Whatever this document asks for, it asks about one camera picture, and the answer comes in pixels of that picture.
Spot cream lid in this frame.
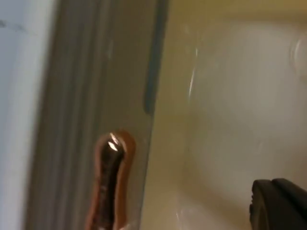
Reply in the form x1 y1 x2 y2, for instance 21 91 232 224
134 0 307 230

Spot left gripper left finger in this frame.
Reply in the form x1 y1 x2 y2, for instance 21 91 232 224
248 179 307 230

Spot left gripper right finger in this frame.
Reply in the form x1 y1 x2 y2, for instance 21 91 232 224
272 177 307 211

